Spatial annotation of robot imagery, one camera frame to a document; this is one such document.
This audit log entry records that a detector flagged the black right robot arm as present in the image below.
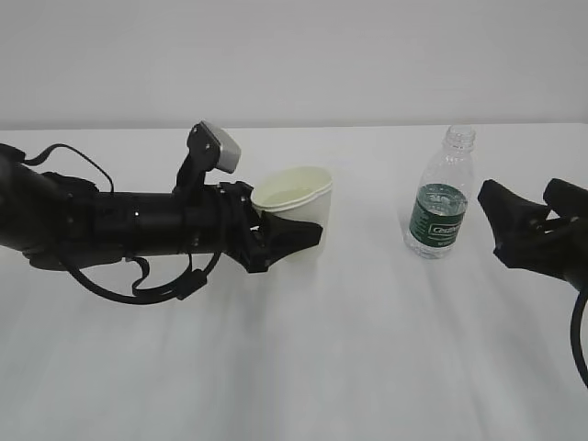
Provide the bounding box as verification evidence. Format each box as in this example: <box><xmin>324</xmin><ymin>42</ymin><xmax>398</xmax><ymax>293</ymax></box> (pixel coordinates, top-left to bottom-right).
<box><xmin>478</xmin><ymin>178</ymin><xmax>587</xmax><ymax>290</ymax></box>

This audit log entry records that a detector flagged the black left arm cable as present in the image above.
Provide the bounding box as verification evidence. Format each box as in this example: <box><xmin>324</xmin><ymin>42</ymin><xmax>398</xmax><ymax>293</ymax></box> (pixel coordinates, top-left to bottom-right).
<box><xmin>22</xmin><ymin>143</ymin><xmax>221</xmax><ymax>305</ymax></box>

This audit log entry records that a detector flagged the white paper cup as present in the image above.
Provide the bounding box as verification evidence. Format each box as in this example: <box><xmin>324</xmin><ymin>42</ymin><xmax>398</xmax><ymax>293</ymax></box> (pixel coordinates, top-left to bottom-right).
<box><xmin>252</xmin><ymin>164</ymin><xmax>334</xmax><ymax>266</ymax></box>

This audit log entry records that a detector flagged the clear water bottle green label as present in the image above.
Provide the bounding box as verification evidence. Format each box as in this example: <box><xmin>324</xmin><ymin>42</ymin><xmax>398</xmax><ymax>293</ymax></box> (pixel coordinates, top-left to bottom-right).
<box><xmin>404</xmin><ymin>125</ymin><xmax>476</xmax><ymax>259</ymax></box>

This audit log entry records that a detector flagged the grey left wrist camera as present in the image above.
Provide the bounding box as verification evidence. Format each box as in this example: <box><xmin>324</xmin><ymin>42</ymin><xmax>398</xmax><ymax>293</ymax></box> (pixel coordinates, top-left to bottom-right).
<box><xmin>174</xmin><ymin>120</ymin><xmax>242</xmax><ymax>198</ymax></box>

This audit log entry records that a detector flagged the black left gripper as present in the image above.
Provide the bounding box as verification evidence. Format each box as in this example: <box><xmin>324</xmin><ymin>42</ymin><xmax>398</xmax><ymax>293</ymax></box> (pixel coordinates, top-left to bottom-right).
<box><xmin>183</xmin><ymin>181</ymin><xmax>323</xmax><ymax>274</ymax></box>

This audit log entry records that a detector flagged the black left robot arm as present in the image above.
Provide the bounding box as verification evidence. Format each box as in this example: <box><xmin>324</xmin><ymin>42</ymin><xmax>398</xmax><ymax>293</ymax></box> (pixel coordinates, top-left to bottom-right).
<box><xmin>1</xmin><ymin>141</ymin><xmax>323</xmax><ymax>273</ymax></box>

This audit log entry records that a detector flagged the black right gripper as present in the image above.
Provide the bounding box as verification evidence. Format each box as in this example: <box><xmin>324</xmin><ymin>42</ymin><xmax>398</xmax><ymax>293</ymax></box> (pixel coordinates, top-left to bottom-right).
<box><xmin>477</xmin><ymin>178</ymin><xmax>587</xmax><ymax>283</ymax></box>

